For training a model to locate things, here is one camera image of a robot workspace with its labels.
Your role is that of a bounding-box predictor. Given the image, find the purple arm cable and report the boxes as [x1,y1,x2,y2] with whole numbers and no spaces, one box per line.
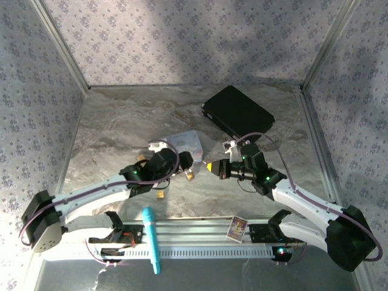
[18,139,180,246]
[238,132,383,261]

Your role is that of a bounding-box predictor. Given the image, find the aluminium corner post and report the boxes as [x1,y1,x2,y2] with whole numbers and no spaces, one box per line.
[30,0,92,92]
[301,0,356,92]

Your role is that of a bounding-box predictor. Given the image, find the white slotted cable duct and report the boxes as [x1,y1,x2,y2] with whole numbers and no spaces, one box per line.
[65,244,275,261]

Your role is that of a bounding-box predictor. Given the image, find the circuit board with LEDs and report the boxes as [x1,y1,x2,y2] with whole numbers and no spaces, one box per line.
[271,246,296,264]

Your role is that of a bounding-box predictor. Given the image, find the black rectangular box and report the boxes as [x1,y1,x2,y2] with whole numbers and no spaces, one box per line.
[201,85,276,143]

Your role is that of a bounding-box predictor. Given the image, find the small picture card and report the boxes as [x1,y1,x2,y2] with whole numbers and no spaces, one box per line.
[226,215,250,243]

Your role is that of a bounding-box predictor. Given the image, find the aluminium side rail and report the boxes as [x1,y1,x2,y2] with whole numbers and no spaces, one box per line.
[295,90,339,204]

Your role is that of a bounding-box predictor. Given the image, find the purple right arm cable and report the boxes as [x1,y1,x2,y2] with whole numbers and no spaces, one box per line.
[238,132,383,261]

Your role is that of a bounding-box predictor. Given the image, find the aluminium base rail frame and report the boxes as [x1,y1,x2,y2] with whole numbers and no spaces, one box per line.
[121,218,304,245]

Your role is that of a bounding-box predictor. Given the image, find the grey-blue flat pouch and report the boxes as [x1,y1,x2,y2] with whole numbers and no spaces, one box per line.
[162,130,204,163]

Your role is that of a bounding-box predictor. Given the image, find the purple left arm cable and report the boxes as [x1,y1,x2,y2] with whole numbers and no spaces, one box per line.
[18,139,180,246]

